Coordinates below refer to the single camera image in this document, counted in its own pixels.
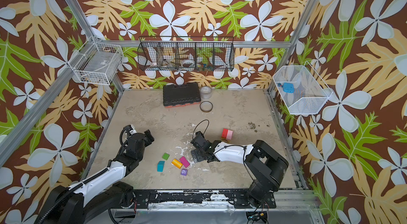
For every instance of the black tool case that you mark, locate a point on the black tool case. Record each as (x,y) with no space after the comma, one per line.
(177,95)

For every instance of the green cube block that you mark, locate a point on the green cube block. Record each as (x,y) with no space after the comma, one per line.
(165,156)

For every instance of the white wire basket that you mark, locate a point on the white wire basket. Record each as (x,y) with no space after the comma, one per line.
(96,62)
(311,91)

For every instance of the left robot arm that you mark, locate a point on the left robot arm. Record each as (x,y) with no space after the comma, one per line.
(81,201)

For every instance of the brown tape roll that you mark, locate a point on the brown tape roll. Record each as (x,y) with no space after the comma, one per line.
(206,106)

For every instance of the pink wood block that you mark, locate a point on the pink wood block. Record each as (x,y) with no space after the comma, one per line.
(229,134)

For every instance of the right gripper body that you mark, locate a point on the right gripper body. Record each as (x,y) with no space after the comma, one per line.
(197,147)

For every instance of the white wire basket right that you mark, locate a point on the white wire basket right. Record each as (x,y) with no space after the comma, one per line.
(311,91)

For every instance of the white tape roll in basket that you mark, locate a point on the white tape roll in basket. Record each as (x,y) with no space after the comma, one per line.
(188,63)

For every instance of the teal wood block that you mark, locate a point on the teal wood block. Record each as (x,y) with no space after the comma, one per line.
(160,166)

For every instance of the blue object in basket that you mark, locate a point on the blue object in basket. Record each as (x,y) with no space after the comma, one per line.
(286,87)

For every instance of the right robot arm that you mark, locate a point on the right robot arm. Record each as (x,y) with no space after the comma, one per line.
(264,164)

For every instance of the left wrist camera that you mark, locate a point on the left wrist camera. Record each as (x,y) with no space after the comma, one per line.
(130,129)

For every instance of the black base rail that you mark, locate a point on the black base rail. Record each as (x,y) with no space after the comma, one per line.
(236,198)

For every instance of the red block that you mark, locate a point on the red block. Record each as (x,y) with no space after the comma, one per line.
(225,133)

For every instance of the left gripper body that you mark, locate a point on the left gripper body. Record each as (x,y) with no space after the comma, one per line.
(148,140)

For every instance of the purple number cube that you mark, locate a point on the purple number cube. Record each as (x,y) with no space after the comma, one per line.
(184,172)

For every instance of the white wire basket left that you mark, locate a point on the white wire basket left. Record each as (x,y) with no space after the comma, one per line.
(96,62)

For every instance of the magenta wood block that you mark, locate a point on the magenta wood block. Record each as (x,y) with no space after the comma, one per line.
(184,161)

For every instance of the orange cylinder block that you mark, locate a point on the orange cylinder block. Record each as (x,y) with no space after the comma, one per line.
(177,163)

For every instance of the black wire basket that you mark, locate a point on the black wire basket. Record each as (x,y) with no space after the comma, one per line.
(210,53)

